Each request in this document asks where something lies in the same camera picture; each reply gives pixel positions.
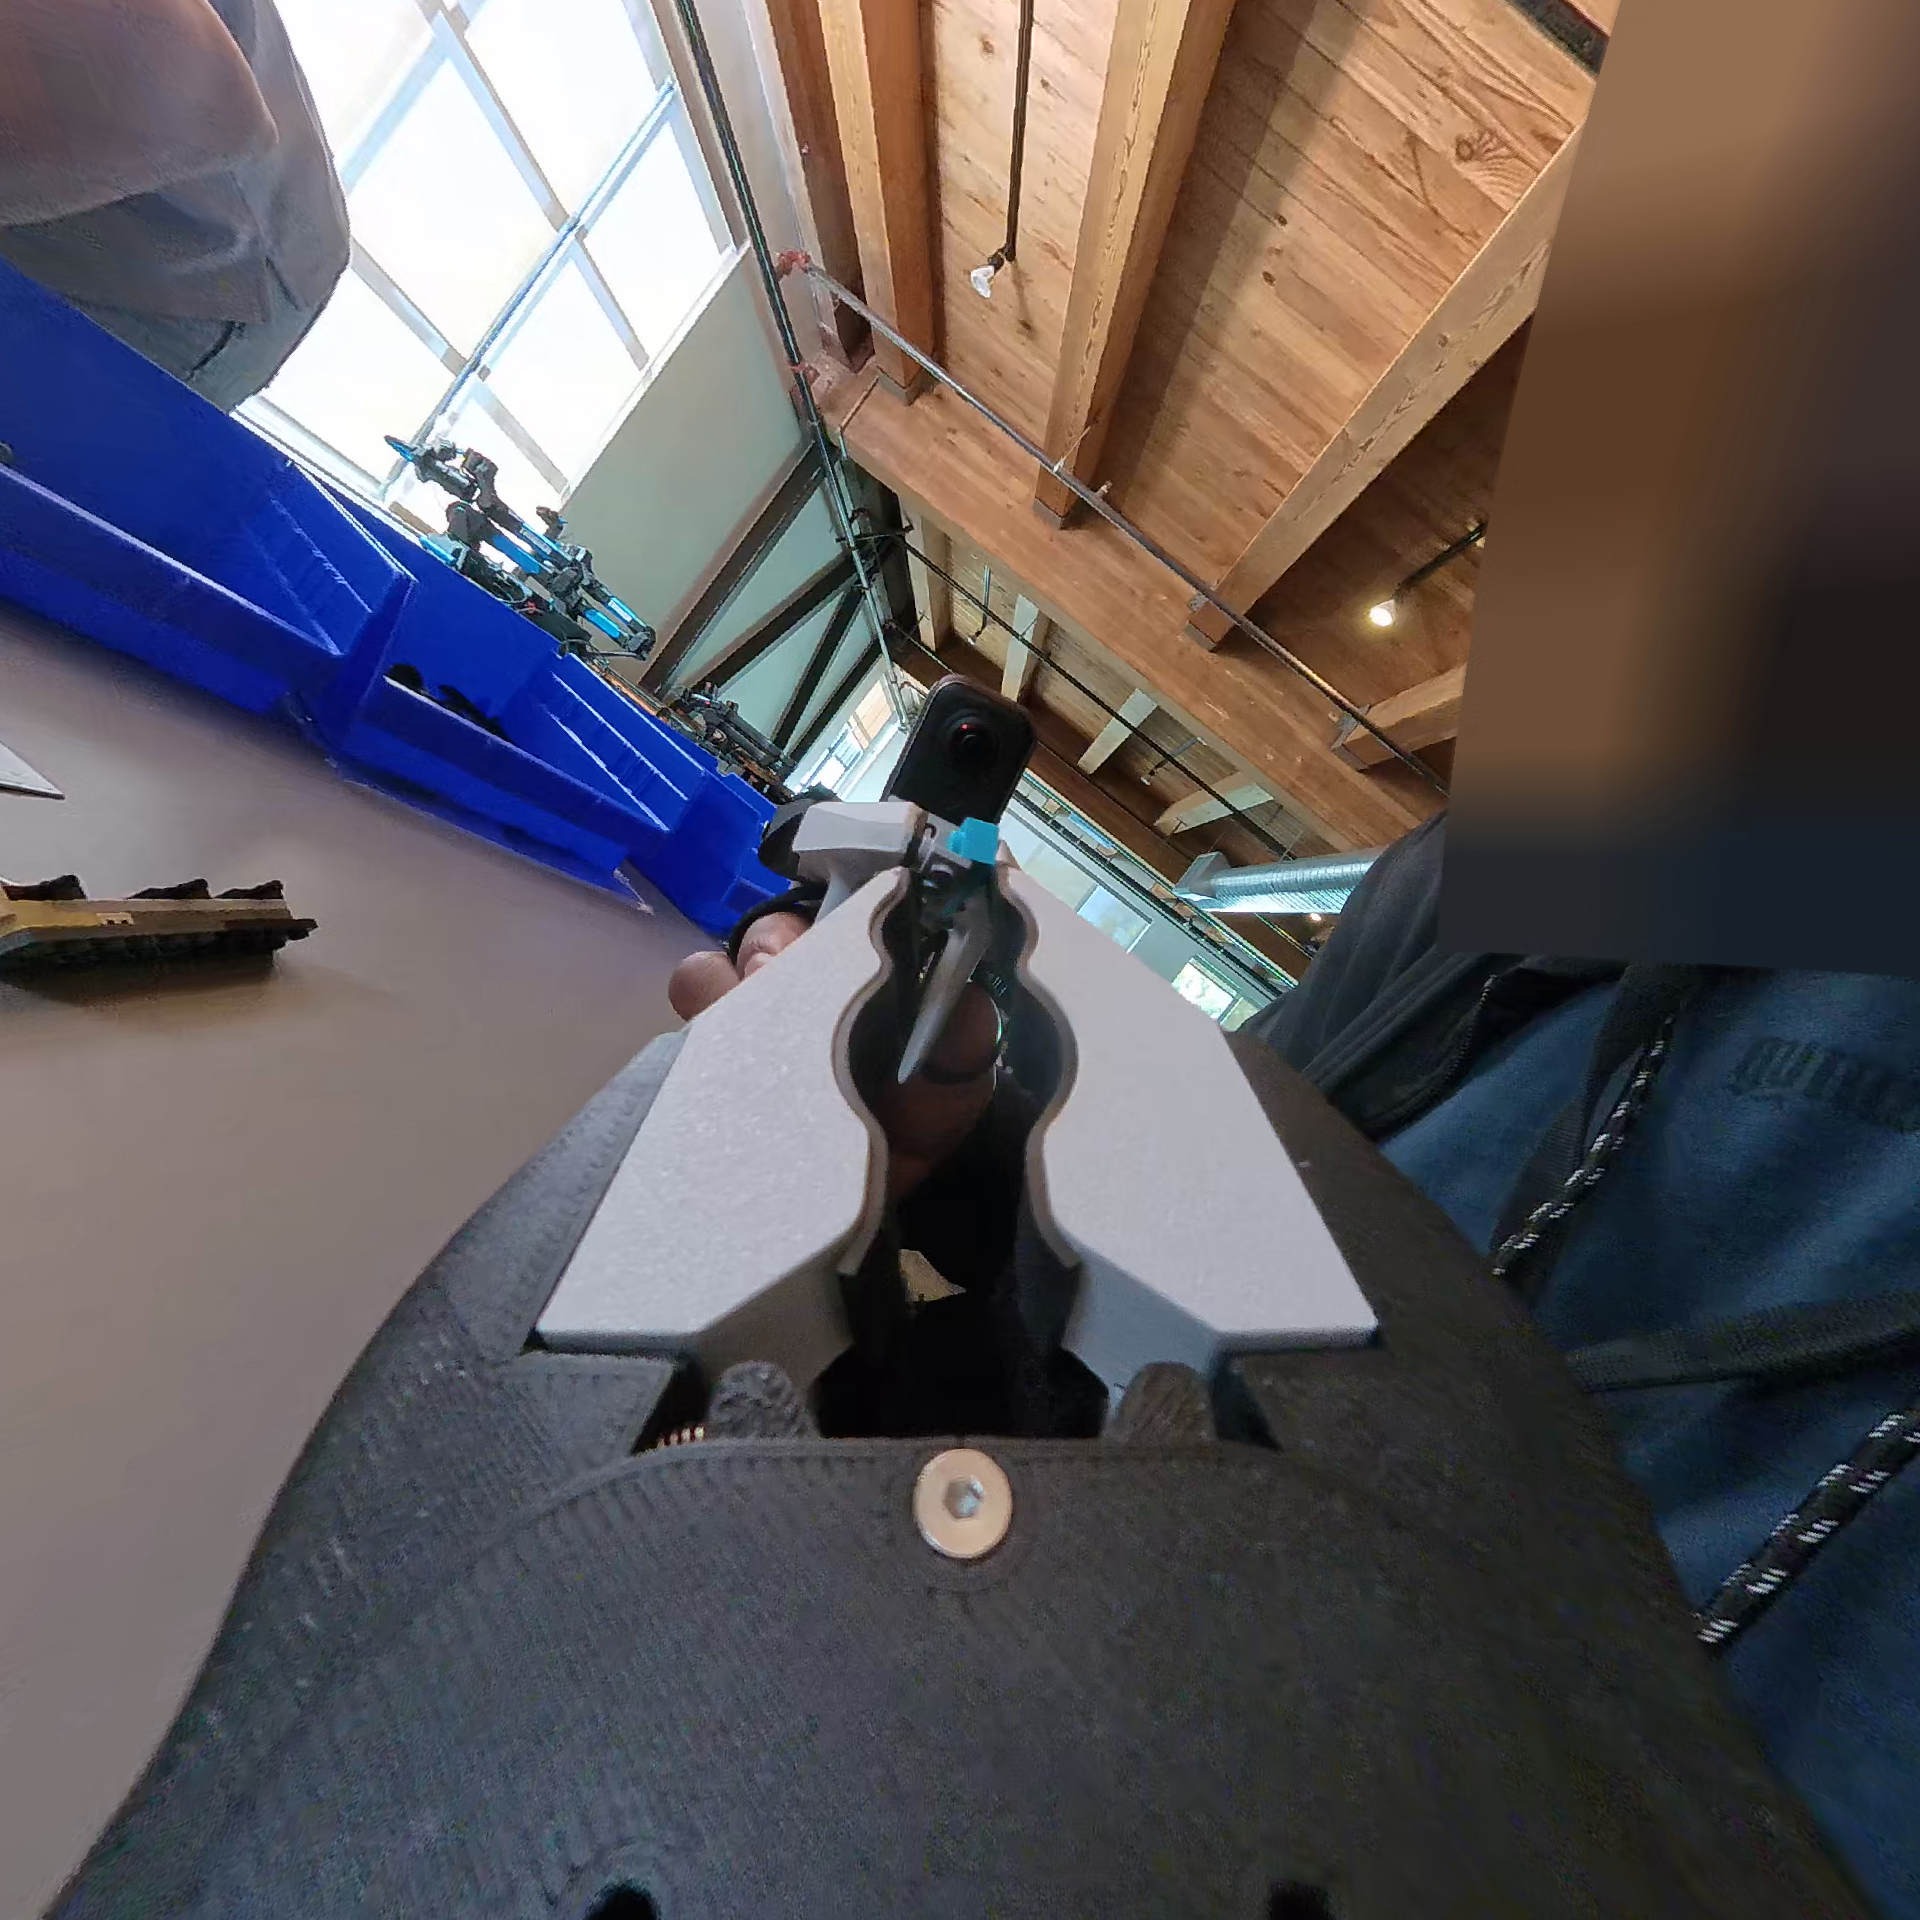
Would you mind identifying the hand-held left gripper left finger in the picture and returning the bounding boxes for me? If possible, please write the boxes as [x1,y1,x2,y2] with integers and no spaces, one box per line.
[532,866,914,1431]

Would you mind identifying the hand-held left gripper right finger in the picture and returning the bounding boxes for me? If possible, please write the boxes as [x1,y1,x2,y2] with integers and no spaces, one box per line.
[988,866,1384,1431]

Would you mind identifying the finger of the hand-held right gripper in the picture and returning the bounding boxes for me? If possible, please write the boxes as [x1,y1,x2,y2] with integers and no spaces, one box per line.
[784,799,964,905]
[897,900,984,1085]

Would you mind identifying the toy truck chassis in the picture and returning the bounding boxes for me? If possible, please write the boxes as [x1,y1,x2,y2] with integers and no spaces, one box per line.
[0,873,321,972]

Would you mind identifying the grey desk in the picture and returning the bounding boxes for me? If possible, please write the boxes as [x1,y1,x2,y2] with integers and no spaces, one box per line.
[0,599,783,1920]

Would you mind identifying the person's right hand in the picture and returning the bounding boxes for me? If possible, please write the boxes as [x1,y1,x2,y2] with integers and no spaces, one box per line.
[668,896,1011,1201]

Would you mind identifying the metal ceiling pipe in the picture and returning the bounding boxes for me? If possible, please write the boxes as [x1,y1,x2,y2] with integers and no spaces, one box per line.
[780,252,1453,783]

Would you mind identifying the blue robot arms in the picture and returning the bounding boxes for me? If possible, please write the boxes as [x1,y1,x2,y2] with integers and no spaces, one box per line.
[381,434,659,658]

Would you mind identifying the person's torso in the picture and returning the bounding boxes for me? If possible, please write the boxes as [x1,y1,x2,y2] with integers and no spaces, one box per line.
[1247,816,1920,1920]

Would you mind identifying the large window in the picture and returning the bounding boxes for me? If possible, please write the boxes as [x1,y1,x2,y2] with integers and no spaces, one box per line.
[237,0,747,518]

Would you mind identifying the silver ventilation duct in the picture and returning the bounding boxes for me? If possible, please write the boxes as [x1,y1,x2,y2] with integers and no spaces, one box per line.
[1177,844,1389,916]

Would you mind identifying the speckled drawstring cord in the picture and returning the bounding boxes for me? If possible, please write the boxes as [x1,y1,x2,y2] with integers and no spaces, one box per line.
[1488,1017,1677,1279]
[1692,1407,1920,1647]

